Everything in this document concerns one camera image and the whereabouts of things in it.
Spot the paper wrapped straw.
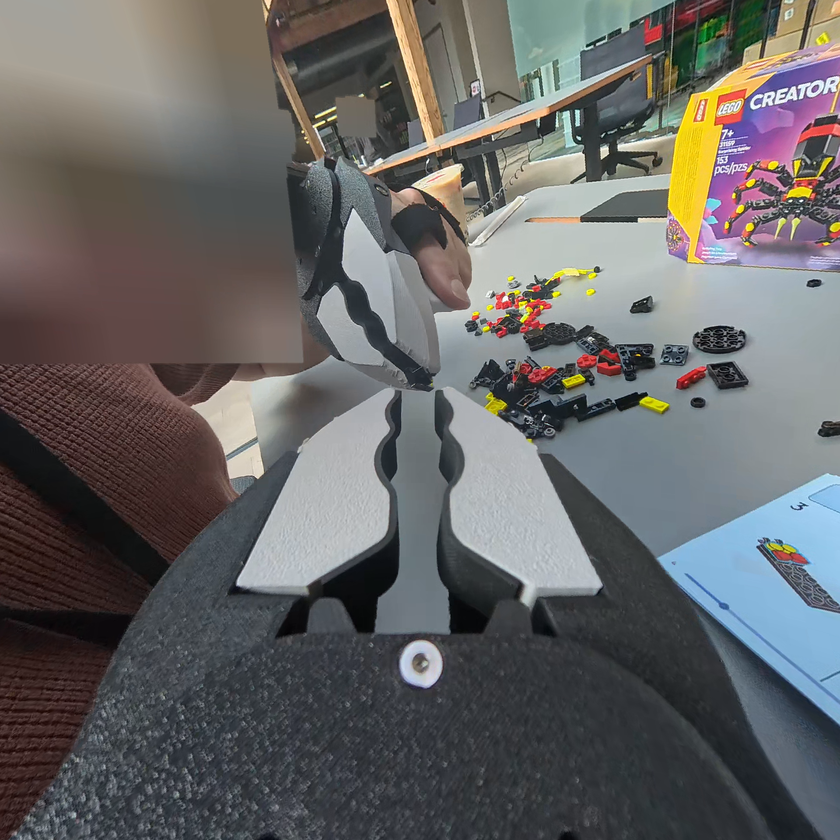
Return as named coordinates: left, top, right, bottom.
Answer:
left=469, top=195, right=529, bottom=248

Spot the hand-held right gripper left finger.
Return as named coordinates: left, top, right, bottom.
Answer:
left=235, top=388, right=403, bottom=597

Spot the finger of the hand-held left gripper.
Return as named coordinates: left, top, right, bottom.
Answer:
left=315, top=282, right=424, bottom=392
left=340, top=207, right=442, bottom=385

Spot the black round brick plate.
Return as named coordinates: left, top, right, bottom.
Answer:
left=692, top=324, right=748, bottom=356

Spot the slanted wooden beam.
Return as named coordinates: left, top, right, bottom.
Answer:
left=264, top=0, right=317, bottom=162

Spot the upright wooden post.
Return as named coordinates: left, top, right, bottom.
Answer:
left=385, top=0, right=445, bottom=149

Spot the long wood edged office desk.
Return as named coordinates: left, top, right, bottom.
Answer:
left=363, top=55, right=655, bottom=193

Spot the plastic iced drink cup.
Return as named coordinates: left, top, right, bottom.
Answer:
left=411, top=163, right=469, bottom=245

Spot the pile of toy bricks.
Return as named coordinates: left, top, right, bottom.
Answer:
left=464, top=265, right=671, bottom=440

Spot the open light blue instruction booklet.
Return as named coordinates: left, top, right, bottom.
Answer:
left=658, top=474, right=840, bottom=727

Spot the person's left hand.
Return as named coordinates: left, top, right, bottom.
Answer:
left=394, top=187, right=474, bottom=310

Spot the black strap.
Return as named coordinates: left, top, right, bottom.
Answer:
left=0, top=407, right=173, bottom=648

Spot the purple toy spider box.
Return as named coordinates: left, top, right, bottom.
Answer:
left=667, top=46, right=840, bottom=273

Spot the brown knit sweater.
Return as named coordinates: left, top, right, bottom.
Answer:
left=0, top=363, right=242, bottom=840

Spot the black desk mat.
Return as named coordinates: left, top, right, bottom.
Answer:
left=580, top=189, right=671, bottom=223

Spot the black office chair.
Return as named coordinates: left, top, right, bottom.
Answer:
left=570, top=25, right=665, bottom=185

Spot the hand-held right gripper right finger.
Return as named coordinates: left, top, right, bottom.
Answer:
left=434, top=387, right=603, bottom=609

